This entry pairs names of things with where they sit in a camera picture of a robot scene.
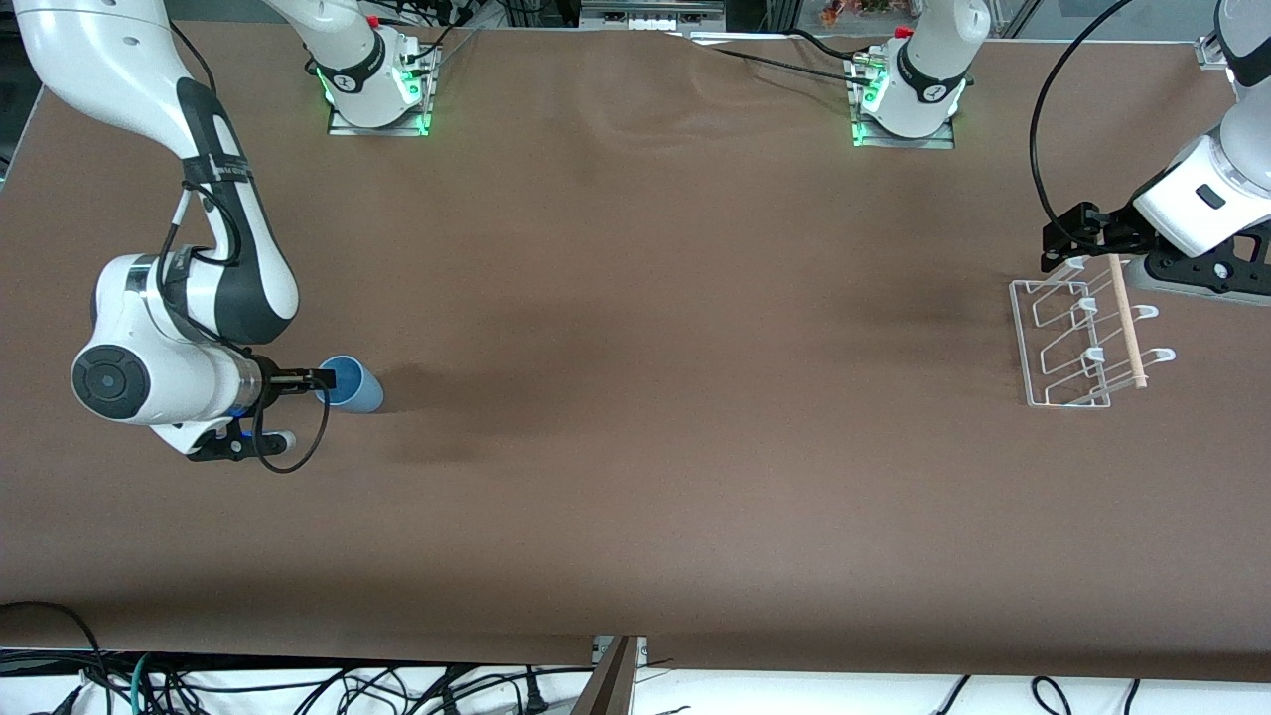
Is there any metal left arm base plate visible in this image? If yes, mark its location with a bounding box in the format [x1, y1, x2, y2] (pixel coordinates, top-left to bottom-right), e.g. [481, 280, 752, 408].
[849, 50, 957, 150]

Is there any brown wooden beam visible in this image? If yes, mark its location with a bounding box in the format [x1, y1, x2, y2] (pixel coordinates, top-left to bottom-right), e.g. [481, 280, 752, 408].
[571, 636, 638, 715]

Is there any short black cable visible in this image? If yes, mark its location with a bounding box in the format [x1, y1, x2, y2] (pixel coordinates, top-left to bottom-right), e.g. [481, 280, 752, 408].
[789, 28, 880, 63]

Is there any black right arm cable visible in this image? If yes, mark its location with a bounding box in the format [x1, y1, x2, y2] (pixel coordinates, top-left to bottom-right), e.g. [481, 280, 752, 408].
[159, 20, 331, 475]

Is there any teal cable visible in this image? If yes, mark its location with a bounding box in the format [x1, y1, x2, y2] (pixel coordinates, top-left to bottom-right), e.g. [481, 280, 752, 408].
[127, 650, 166, 715]

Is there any brown table cover sheet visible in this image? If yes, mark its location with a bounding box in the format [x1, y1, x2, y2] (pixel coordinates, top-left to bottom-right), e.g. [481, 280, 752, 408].
[0, 20, 1271, 684]

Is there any long black cable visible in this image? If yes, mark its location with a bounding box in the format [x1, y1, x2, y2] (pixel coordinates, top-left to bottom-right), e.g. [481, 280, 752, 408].
[693, 42, 875, 80]

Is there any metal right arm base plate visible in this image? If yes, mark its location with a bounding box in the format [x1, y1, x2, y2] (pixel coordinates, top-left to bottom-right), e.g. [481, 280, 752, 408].
[326, 40, 440, 138]

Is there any grey metal box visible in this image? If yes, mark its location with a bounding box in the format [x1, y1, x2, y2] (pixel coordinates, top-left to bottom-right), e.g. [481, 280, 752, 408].
[581, 0, 726, 32]

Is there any black looped floor cable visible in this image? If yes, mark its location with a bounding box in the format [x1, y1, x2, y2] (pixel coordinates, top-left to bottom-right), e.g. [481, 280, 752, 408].
[0, 600, 112, 715]

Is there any light blue plastic cup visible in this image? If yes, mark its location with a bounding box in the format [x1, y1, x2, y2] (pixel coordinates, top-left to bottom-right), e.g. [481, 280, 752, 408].
[316, 355, 384, 413]

